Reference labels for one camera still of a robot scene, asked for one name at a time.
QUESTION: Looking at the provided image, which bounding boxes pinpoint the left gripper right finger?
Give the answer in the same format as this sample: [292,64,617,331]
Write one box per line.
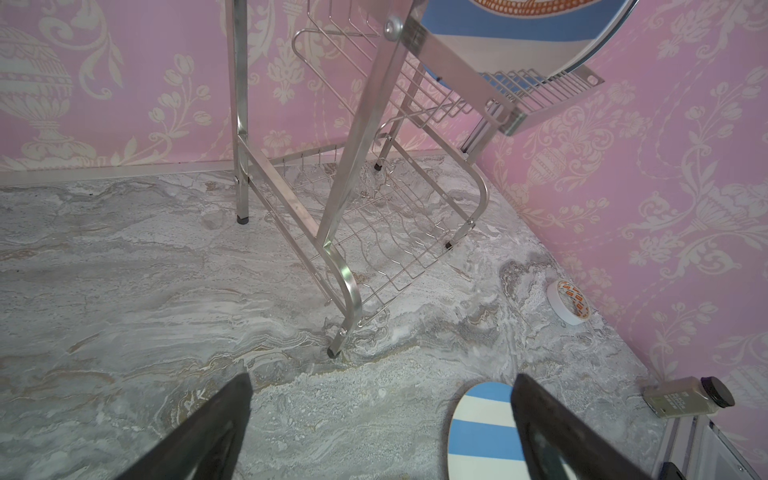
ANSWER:
[510,373,649,480]

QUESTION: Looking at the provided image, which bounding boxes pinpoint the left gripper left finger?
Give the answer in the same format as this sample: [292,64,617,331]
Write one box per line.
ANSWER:
[119,373,253,479]

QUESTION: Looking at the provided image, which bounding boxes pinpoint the blue striped plate front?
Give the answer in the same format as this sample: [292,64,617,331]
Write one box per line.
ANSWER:
[447,382,530,480]

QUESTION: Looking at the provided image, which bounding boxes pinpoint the blue striped plate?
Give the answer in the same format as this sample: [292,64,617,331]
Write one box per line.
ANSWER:
[447,382,530,480]
[421,0,636,76]

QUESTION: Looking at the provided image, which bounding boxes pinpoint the floral pattern plate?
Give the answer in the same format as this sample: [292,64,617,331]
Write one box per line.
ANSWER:
[470,0,601,19]

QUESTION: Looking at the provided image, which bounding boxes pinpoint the tape roll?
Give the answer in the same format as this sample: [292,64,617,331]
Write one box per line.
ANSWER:
[546,279,592,326]

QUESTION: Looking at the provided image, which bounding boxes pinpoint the aluminium rail frame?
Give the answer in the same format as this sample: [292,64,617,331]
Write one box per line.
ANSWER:
[651,415,760,480]

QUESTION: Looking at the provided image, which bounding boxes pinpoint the silver wire dish rack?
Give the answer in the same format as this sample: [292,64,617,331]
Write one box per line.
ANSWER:
[224,1,601,357]

